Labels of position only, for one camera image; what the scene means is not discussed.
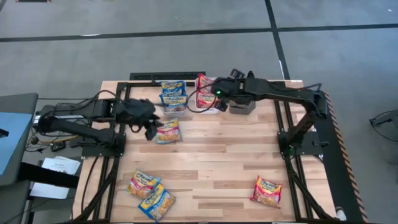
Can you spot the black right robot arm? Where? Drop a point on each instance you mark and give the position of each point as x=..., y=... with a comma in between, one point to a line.
x=280, y=91

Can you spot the blue desk mat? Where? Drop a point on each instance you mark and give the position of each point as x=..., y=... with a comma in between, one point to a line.
x=15, y=140

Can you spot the black shelf board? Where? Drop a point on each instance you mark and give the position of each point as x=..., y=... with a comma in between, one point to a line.
x=46, y=177

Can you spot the dark grey translucent bin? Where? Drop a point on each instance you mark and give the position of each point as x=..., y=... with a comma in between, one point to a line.
x=242, y=109

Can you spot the person's foot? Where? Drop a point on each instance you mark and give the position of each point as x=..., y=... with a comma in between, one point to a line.
x=341, y=214

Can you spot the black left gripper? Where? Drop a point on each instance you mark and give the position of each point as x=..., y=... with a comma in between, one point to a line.
x=136, y=112

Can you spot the black aluminium table frame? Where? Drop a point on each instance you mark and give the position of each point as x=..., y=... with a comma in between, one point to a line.
x=140, y=84

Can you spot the white plastic bin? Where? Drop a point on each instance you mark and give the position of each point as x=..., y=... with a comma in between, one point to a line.
x=202, y=110

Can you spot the black round plug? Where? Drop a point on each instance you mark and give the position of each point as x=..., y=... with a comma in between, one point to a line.
x=34, y=140

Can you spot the pale blue pink ramen packet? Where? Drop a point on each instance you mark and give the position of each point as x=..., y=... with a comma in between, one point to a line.
x=169, y=133

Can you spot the clear plastic bin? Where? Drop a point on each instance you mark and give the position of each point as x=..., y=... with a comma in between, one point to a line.
x=174, y=114

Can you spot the white printed paper sheet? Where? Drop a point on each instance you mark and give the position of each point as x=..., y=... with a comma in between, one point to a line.
x=59, y=165

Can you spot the black power brick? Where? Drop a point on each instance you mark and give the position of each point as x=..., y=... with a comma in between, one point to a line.
x=58, y=146

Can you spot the black hazard-striped side panel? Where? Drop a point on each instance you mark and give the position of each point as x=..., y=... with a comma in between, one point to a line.
x=335, y=174

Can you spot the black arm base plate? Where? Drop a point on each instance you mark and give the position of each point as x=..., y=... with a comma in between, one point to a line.
x=93, y=152
x=311, y=151

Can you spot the small black desk object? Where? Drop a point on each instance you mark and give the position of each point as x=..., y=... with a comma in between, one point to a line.
x=3, y=133

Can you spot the black pointed stand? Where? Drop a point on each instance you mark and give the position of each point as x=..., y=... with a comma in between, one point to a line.
x=250, y=74

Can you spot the orange ramen packet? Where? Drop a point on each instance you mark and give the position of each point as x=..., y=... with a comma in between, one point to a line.
x=141, y=184

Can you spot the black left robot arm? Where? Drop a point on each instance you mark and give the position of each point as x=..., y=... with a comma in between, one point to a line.
x=99, y=109

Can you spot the grey desk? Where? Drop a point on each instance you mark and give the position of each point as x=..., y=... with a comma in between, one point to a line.
x=18, y=102

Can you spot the black floor grille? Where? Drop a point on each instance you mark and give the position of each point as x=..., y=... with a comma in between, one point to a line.
x=168, y=76

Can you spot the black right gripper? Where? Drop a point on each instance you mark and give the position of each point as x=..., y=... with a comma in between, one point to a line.
x=231, y=90

